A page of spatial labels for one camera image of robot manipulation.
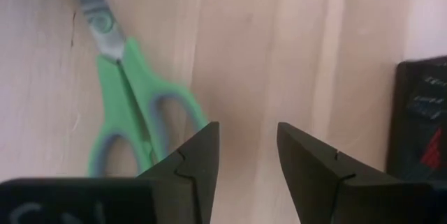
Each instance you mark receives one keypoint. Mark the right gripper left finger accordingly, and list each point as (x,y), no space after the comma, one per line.
(195,168)

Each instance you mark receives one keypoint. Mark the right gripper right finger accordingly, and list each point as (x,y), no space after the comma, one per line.
(307,168)

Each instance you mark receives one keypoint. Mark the black mesh desk organizer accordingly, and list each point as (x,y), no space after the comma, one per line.
(412,119)

